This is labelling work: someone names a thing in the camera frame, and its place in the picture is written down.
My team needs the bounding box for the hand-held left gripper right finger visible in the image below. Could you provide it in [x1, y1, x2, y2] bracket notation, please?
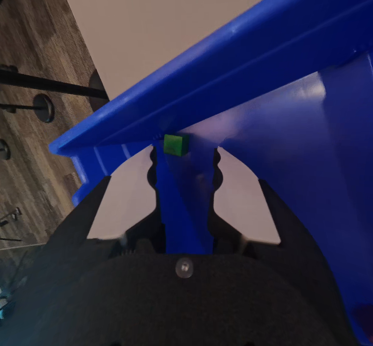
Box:
[214, 147, 281, 246]

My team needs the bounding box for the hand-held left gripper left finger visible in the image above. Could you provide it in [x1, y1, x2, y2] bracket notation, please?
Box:
[86, 146, 161, 239]

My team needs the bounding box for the green cube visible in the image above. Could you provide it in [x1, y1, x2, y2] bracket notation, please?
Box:
[163, 134, 190, 157]

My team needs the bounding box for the blue plastic object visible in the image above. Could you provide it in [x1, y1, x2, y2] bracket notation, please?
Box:
[48, 0, 373, 346]

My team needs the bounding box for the black desk foot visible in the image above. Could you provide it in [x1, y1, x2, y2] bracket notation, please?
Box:
[0, 66, 110, 101]

